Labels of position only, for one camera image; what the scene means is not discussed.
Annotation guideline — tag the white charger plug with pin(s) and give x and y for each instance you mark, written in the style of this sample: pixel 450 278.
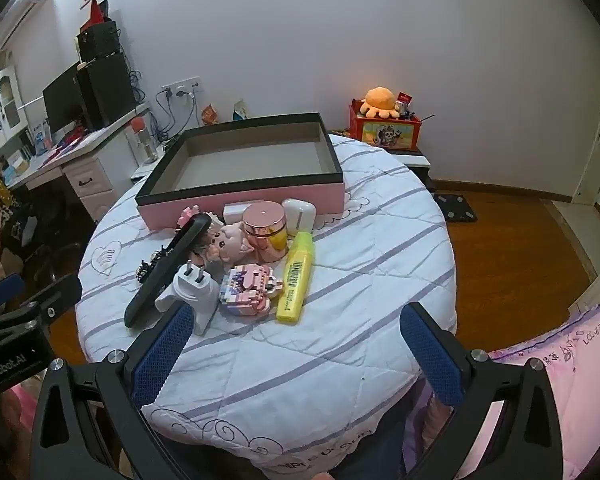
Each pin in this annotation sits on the white charger plug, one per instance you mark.
pixel 192 295

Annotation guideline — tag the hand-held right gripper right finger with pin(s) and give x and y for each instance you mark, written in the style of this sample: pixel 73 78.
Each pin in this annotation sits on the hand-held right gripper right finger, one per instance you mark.
pixel 430 355

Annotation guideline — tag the pink pig figurine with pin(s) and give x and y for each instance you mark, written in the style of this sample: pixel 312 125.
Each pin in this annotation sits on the pink pig figurine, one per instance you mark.
pixel 227 245

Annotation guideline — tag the black computer tower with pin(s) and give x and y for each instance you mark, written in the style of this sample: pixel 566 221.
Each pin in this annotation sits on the black computer tower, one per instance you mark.
pixel 107 90

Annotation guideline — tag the red paper sheets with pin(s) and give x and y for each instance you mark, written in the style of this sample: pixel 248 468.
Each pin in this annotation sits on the red paper sheets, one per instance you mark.
pixel 72 142

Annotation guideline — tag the pink printed blanket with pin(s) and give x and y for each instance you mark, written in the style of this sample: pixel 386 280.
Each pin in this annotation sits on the pink printed blanket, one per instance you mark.
pixel 570 385

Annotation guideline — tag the pink flower brick toy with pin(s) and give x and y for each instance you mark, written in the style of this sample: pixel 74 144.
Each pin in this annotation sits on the pink flower brick toy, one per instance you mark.
pixel 186 216

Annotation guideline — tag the white wall socket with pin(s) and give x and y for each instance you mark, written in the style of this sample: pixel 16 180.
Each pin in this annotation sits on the white wall socket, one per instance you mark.
pixel 180 87

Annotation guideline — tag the black computer monitor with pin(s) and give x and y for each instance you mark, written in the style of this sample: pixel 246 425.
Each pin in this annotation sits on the black computer monitor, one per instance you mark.
pixel 62 97

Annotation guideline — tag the white striped quilt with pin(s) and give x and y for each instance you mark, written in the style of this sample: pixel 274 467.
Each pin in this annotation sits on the white striped quilt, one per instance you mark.
pixel 330 340

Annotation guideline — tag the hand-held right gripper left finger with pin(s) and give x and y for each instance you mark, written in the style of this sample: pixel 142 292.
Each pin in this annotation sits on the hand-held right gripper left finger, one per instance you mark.
pixel 162 355

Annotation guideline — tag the white door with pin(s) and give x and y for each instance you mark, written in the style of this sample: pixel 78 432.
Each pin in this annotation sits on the white door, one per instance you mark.
pixel 592 160

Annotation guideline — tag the yellow highlighter pen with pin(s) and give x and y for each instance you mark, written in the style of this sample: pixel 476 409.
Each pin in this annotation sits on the yellow highlighter pen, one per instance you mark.
pixel 295 280

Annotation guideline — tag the pink gold jar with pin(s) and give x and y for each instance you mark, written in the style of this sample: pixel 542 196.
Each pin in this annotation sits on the pink gold jar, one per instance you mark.
pixel 265 235

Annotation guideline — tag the black office chair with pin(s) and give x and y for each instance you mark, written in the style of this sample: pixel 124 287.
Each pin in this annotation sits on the black office chair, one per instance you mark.
pixel 45 220

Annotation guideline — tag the orange octopus plush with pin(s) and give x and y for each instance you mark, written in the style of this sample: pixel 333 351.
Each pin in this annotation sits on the orange octopus plush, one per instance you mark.
pixel 380 100

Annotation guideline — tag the white desk with drawer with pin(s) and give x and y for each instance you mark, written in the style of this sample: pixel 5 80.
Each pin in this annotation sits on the white desk with drawer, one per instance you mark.
pixel 87 180

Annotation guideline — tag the red storage crate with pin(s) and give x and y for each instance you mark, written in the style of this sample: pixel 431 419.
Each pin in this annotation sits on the red storage crate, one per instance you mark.
pixel 385 132

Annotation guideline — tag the white air conditioner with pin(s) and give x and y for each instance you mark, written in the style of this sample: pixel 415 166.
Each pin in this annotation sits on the white air conditioner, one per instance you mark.
pixel 20 15

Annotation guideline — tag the pink box with black rim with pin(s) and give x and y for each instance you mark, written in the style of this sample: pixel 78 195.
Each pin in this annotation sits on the pink box with black rim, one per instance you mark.
pixel 240 200

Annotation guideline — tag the clear bottle with red lid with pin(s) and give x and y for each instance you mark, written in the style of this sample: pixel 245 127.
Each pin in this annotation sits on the clear bottle with red lid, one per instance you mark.
pixel 145 145

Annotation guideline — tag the black bathroom scale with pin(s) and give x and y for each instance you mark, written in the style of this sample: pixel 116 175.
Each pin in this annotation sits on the black bathroom scale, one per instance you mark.
pixel 455 207

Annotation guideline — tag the white earbuds case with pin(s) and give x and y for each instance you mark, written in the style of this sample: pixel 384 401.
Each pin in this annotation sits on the white earbuds case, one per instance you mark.
pixel 300 215

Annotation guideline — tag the pink brick block toy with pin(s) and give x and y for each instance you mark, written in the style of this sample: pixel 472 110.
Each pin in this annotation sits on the pink brick block toy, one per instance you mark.
pixel 247 292

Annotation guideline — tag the orange snack bag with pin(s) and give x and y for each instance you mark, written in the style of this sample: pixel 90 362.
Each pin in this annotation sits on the orange snack bag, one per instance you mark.
pixel 210 115

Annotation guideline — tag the red paper bag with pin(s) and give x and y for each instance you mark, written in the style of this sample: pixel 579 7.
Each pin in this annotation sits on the red paper bag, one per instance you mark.
pixel 96 10

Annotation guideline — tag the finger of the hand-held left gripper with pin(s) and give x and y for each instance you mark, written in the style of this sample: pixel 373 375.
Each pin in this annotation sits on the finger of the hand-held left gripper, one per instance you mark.
pixel 0 292
pixel 55 292

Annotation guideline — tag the white glass door cabinet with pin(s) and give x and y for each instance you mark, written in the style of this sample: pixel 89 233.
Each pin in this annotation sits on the white glass door cabinet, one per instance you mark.
pixel 2 105

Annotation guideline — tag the black hair clip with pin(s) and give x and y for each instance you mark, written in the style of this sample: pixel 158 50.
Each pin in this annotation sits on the black hair clip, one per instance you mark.
pixel 145 267

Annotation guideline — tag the red snack packet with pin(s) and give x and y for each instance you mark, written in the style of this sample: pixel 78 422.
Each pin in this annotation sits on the red snack packet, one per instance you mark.
pixel 405 99

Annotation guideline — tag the small white box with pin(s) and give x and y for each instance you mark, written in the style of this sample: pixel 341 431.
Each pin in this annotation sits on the small white box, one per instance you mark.
pixel 235 210

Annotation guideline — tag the blue white snack bag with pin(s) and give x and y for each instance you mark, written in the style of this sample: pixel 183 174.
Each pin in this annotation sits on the blue white snack bag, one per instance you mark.
pixel 240 110

